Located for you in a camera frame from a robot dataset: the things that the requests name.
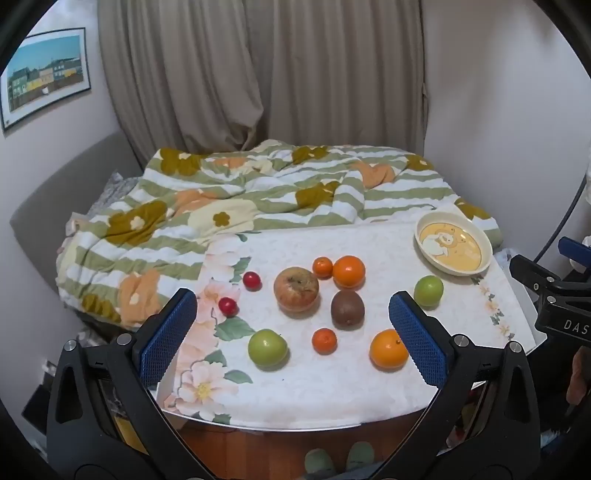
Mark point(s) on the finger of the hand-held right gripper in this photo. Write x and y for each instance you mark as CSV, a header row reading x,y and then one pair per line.
x,y
531,272
572,249

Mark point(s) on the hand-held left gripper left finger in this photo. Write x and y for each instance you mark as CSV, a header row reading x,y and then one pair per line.
x,y
168,337

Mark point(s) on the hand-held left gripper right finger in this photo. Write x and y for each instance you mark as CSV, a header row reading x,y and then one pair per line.
x,y
418,341

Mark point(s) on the large orange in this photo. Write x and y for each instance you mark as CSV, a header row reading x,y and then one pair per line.
x,y
388,350
348,271

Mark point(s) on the green apple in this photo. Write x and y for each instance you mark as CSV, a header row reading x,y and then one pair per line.
x,y
428,290
268,348

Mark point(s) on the red cherry tomato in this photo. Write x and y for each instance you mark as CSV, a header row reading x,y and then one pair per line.
x,y
251,280
227,306

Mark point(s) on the brown kiwi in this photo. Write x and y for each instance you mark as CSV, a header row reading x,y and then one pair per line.
x,y
347,308

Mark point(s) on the cream cartoon print bowl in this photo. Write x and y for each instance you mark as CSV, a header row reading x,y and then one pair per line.
x,y
455,244

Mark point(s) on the small tangerine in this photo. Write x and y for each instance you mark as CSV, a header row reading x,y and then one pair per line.
x,y
324,340
322,266

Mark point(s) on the red apple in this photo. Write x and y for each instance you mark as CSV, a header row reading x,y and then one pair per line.
x,y
295,288

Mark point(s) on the person's right hand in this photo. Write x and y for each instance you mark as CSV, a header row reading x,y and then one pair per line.
x,y
580,376

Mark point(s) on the white floral tablecloth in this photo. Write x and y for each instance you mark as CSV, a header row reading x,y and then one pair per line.
x,y
323,383

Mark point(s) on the green slipper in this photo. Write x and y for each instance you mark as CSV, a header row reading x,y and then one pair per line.
x,y
319,461
360,456

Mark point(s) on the grey patterned pillow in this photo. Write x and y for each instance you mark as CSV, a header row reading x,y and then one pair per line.
x,y
113,189

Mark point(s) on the green striped floral blanket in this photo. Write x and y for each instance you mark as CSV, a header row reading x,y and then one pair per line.
x,y
277,194

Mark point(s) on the grey upholstered headboard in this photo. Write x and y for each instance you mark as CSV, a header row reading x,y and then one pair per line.
x,y
55,194

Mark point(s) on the beige curtain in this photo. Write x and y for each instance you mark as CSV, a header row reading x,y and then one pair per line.
x,y
277,69

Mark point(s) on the framed wall poster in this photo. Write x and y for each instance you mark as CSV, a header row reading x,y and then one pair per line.
x,y
46,74

